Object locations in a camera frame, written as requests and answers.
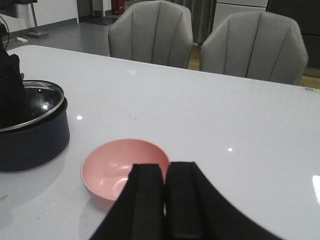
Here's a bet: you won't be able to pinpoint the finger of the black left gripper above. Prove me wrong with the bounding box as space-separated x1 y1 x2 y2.
0 23 27 130

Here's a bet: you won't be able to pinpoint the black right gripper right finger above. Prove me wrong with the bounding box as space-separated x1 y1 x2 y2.
165 162 279 240

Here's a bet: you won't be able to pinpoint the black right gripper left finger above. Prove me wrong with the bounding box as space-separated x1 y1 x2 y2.
90 163 164 240

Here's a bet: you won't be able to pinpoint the glass lid with blue knob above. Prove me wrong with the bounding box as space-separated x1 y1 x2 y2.
0 80 65 133

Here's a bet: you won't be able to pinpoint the pink plastic bowl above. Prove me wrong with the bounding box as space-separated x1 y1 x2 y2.
80 138 170 210

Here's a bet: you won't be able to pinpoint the dark blue saucepan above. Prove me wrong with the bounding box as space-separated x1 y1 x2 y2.
0 99 70 172

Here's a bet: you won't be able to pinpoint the white power strip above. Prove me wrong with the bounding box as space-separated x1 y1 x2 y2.
15 37 28 43

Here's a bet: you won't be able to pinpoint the floor stand with pole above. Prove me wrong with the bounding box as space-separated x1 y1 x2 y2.
27 1 49 39

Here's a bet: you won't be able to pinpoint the red fire extinguisher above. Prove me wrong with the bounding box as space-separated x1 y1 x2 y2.
111 0 125 15

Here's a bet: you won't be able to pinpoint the left grey upholstered chair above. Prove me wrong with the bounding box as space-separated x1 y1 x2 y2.
108 0 193 69

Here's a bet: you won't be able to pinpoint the grey upholstered chair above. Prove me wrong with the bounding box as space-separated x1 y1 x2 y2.
199 11 309 86
108 0 193 69

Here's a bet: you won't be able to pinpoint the right grey upholstered chair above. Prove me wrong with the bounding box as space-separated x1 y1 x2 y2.
199 11 309 86

